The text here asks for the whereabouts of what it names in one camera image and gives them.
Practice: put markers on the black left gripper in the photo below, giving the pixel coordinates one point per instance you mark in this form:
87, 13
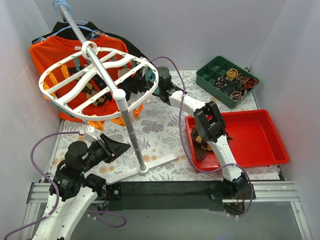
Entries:
107, 148

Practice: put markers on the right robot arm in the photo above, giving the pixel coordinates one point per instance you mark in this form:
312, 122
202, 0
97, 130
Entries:
211, 127

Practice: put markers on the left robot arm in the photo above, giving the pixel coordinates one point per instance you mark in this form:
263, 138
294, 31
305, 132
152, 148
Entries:
72, 191

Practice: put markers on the dark patterned socks on hanger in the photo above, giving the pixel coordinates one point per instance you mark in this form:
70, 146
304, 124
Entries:
135, 84

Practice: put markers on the white oval clip hanger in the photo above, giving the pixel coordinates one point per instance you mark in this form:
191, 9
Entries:
110, 58

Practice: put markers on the white stand base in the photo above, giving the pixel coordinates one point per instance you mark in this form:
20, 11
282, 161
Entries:
112, 179

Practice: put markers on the floral table mat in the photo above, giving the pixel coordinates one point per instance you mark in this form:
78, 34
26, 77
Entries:
157, 131

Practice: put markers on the silver stand pole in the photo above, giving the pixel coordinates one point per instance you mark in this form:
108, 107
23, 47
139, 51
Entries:
120, 98

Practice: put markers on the orange t-shirt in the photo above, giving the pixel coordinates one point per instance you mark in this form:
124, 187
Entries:
53, 49

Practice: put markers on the brown argyle sock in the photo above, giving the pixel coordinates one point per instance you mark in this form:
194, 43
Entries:
202, 144

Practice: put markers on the floral rolled sock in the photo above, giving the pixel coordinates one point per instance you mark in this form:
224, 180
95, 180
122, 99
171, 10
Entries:
221, 82

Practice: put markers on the green compartment box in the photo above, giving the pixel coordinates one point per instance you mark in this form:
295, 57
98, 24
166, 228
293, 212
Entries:
234, 93

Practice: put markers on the yellow rolled sock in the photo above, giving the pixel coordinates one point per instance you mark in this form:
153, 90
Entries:
232, 73

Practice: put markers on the red plastic tray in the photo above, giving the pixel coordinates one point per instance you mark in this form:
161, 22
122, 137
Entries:
255, 140

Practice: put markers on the orange rolled sock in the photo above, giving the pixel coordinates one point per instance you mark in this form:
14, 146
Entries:
250, 83

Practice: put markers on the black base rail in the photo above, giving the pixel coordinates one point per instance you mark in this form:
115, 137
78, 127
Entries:
170, 195

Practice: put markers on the blue wire hanger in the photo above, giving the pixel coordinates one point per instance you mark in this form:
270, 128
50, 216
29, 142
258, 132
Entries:
63, 8

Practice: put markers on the aluminium frame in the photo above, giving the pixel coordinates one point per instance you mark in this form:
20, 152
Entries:
187, 210

